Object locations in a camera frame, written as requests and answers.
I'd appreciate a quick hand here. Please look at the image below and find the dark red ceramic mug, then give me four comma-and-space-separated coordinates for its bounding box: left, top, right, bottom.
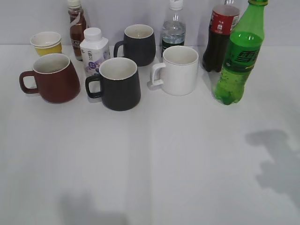
19, 53, 80, 104

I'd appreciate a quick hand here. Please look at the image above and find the yellow paper cup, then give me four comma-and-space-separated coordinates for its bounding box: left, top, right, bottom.
30, 31, 62, 56

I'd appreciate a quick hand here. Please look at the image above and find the white ceramic mug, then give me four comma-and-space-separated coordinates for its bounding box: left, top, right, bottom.
148, 45, 199, 96

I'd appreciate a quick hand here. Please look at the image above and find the clear water bottle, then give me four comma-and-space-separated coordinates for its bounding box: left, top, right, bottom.
161, 0, 186, 55

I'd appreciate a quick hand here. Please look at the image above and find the black ceramic mug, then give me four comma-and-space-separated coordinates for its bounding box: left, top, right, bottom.
113, 24, 156, 67
85, 57, 141, 111

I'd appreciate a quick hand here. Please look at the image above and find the white milk bottle purple label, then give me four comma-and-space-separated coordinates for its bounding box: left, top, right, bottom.
80, 28, 111, 76

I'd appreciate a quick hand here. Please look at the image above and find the cola bottle red label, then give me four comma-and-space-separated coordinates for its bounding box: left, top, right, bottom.
202, 0, 240, 72

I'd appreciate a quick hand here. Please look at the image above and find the green soda bottle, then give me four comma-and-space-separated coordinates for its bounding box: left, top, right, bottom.
214, 0, 268, 105

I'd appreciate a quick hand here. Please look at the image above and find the front black ceramic mug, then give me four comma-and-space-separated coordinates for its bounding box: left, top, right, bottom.
85, 57, 141, 111

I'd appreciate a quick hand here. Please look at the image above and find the brown coffee drink bottle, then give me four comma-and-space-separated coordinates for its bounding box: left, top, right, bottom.
67, 0, 88, 61

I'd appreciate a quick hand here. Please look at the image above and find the rear black ceramic mug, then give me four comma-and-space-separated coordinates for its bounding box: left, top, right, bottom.
113, 24, 156, 67

